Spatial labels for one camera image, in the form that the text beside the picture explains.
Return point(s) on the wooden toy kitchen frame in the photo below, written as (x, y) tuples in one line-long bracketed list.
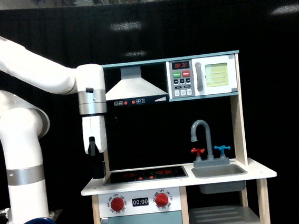
[(177, 179)]

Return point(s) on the black toy cooktop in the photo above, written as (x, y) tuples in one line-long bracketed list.
[(146, 175)]

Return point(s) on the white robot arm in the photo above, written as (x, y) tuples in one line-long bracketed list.
[(23, 124)]

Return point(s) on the grey toy sink basin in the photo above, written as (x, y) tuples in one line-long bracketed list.
[(220, 171)]

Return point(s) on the left red stove knob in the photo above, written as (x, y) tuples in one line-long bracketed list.
[(117, 204)]

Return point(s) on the red faucet handle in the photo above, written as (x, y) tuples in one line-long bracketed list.
[(198, 153)]

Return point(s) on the grey lower shelf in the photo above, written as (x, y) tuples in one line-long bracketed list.
[(223, 215)]

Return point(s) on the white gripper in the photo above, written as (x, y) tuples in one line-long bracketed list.
[(95, 143)]

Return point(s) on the black curtain backdrop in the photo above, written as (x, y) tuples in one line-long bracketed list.
[(266, 33)]

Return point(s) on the toy microwave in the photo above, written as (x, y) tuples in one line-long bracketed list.
[(202, 77)]

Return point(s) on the grey toy faucet spout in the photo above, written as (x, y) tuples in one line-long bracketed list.
[(210, 161)]

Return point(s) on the right red stove knob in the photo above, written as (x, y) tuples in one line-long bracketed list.
[(161, 200)]

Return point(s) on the red stove knob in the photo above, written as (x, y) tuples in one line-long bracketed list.
[(161, 200), (117, 204)]

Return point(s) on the silver range hood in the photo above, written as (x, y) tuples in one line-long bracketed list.
[(134, 90)]

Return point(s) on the blue faucet handle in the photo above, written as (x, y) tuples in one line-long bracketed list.
[(222, 150)]

